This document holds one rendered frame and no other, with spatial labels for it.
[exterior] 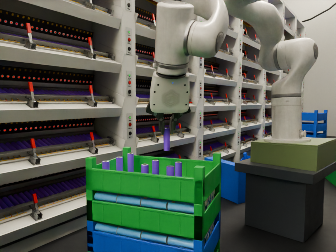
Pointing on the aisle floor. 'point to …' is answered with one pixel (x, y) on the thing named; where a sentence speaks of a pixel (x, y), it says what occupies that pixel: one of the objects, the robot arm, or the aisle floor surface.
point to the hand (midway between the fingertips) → (167, 125)
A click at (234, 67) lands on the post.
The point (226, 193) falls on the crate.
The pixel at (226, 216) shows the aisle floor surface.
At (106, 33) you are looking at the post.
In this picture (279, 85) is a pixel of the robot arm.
